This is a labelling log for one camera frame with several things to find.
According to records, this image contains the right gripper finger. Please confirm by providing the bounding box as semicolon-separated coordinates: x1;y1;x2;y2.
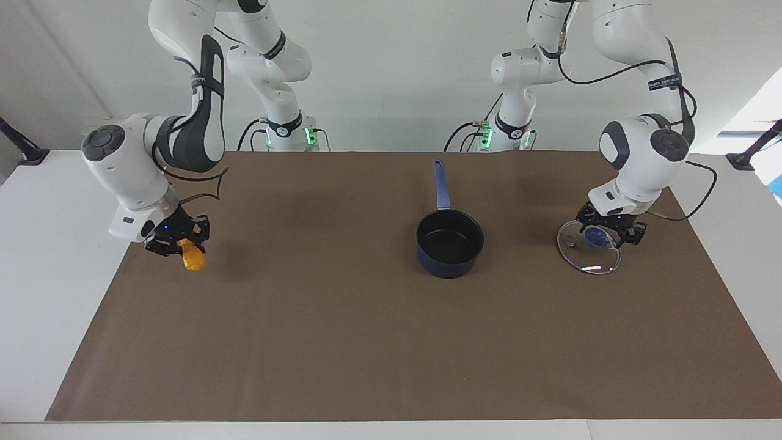
145;237;181;257
191;214;211;253

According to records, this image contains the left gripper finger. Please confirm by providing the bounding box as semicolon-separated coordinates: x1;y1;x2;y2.
575;207;603;237
613;221;648;249

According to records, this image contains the yellow toy corn cob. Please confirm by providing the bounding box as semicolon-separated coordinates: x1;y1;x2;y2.
178;238;206;272

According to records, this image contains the glass lid with blue knob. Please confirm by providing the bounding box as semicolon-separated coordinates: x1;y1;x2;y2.
557;219;622;275

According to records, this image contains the dark blue saucepan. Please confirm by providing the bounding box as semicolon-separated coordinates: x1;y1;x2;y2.
416;159;485;279

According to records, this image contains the brown table mat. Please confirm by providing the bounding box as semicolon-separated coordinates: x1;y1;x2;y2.
46;151;782;422

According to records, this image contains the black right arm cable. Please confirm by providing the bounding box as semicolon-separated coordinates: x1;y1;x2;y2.
152;55;230;205

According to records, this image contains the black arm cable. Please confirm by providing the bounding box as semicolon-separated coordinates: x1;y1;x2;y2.
152;55;230;205
557;0;718;222

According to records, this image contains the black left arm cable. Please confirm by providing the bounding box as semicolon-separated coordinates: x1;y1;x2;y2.
557;0;718;222

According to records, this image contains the black camera stand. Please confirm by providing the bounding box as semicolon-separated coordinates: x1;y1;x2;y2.
726;119;782;171
0;116;51;166

